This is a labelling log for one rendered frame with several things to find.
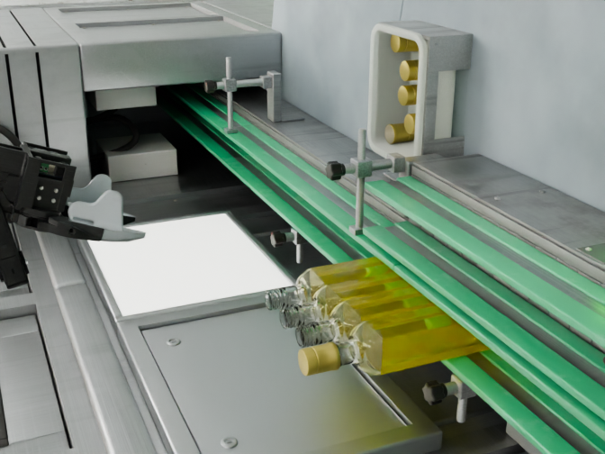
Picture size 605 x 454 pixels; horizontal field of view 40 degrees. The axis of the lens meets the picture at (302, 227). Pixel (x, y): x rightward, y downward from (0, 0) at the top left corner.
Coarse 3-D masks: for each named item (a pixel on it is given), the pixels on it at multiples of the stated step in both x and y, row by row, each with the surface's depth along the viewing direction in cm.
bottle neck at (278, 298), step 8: (280, 288) 117; (288, 288) 118; (296, 288) 118; (272, 296) 116; (280, 296) 116; (288, 296) 117; (296, 296) 117; (272, 304) 116; (280, 304) 116; (288, 304) 117; (296, 304) 118
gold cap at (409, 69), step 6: (408, 60) 137; (414, 60) 137; (402, 66) 137; (408, 66) 136; (414, 66) 136; (402, 72) 138; (408, 72) 136; (414, 72) 136; (402, 78) 138; (408, 78) 137; (414, 78) 137
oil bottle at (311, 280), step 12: (336, 264) 122; (348, 264) 122; (360, 264) 122; (372, 264) 122; (384, 264) 122; (300, 276) 120; (312, 276) 118; (324, 276) 118; (336, 276) 118; (348, 276) 118; (360, 276) 119; (372, 276) 119; (312, 288) 117
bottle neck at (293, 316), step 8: (304, 304) 113; (312, 304) 113; (280, 312) 113; (288, 312) 111; (296, 312) 112; (304, 312) 112; (312, 312) 112; (280, 320) 113; (288, 320) 111; (296, 320) 111; (304, 320) 112; (312, 320) 113
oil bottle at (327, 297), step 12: (384, 276) 118; (396, 276) 118; (324, 288) 115; (336, 288) 115; (348, 288) 115; (360, 288) 115; (372, 288) 115; (384, 288) 115; (396, 288) 115; (312, 300) 115; (324, 300) 112; (336, 300) 112; (324, 312) 112
